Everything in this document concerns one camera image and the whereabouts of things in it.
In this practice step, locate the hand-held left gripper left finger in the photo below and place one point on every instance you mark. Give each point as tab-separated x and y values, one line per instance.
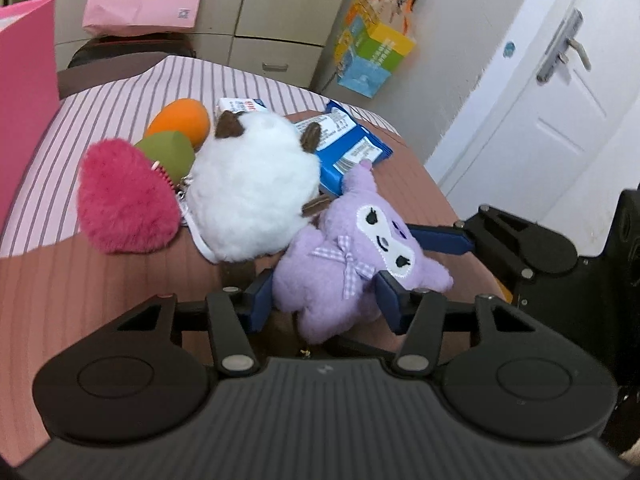
260	302

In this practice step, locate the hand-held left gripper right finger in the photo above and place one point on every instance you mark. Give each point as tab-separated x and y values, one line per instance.
392	305

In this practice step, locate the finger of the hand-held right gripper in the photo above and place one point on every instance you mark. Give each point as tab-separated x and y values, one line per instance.
440	237

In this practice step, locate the purple plush toy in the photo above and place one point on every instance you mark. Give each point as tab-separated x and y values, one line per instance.
320	280

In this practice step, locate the white fluffy plush toy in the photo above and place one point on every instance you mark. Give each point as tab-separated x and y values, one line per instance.
250	180

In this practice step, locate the blue wet wipes packet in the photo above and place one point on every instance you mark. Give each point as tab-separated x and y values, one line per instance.
345	152

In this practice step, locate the pink storage box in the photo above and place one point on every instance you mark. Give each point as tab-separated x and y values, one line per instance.
25	85

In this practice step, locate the white door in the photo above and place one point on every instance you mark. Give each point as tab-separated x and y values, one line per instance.
550	125

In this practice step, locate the green makeup sponge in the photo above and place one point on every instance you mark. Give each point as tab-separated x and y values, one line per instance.
170	152

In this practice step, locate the red fluffy plush toy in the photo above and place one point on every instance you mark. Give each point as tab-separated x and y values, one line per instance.
120	195

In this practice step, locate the colourful paper bag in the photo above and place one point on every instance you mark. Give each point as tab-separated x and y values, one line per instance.
372	55

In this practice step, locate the small white blue carton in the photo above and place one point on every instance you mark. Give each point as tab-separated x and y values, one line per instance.
240	106

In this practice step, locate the blue round door sticker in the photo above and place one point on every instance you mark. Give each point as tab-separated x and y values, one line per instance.
509	49

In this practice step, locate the orange makeup sponge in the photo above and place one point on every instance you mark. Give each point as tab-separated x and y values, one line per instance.
180	117

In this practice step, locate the pink striped bed sheet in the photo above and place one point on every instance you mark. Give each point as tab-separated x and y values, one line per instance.
125	95

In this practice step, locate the beige wardrobe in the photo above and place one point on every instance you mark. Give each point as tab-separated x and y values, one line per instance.
280	10

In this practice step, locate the dark suitcase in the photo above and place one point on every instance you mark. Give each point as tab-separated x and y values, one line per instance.
125	47

